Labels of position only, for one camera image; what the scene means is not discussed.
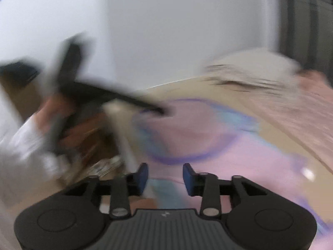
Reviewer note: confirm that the dark cloth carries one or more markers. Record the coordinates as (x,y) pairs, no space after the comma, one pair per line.
(18,73)

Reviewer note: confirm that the pink shirt with purple trim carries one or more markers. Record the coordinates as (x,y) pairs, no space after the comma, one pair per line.
(195,135)

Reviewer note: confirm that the person's left hand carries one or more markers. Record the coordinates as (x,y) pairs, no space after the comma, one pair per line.
(46,109)

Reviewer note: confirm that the window with metal bars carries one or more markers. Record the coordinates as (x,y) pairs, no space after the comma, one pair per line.
(307,18)

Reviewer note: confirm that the pink quilted blanket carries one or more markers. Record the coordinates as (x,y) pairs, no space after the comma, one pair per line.
(307,114)

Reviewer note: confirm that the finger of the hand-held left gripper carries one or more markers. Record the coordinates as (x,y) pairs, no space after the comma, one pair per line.
(124,97)

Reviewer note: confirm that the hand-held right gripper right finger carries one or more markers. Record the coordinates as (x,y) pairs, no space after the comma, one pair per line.
(187,179)

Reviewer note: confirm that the beige knit blanket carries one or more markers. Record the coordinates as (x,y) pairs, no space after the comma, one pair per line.
(255,67)

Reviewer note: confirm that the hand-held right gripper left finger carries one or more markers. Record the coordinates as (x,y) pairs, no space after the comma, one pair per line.
(143,178)

